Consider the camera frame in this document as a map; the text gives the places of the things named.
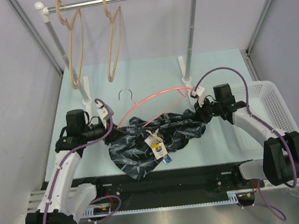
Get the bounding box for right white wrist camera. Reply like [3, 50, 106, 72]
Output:
[189, 86, 207, 106]

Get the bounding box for middle wooden hanger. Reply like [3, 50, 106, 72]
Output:
[102, 0, 123, 83]

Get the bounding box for wooden hanger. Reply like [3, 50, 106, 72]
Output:
[102, 0, 123, 83]
[54, 0, 92, 91]

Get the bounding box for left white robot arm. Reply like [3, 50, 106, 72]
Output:
[25, 99, 114, 224]

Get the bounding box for dark patterned shorts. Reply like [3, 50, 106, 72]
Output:
[109, 109, 206, 181]

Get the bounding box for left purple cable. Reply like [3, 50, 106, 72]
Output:
[28, 96, 124, 224]

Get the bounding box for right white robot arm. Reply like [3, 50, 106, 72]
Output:
[190, 84, 299, 189]

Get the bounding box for blue card tag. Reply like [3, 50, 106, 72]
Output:
[162, 154, 172, 165]

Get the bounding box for silver clothes rack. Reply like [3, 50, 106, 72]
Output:
[34, 0, 197, 114]

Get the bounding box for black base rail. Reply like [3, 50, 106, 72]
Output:
[39, 157, 279, 224]

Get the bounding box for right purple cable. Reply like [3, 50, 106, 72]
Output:
[189, 60, 299, 224]

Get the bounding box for white plastic basket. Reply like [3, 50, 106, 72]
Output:
[230, 77, 299, 156]

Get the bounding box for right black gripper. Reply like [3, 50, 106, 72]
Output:
[192, 94, 225, 126]

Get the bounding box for left wooden hanger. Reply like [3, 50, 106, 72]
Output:
[54, 0, 92, 91]

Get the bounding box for purple cable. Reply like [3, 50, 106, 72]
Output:
[28, 96, 124, 224]
[189, 60, 299, 224]

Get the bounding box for white slotted cable duct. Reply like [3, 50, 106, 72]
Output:
[79, 188, 256, 221]

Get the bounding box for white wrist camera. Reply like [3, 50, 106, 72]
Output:
[96, 102, 114, 122]
[189, 86, 207, 106]

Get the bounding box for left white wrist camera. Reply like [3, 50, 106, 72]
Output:
[96, 102, 114, 122]

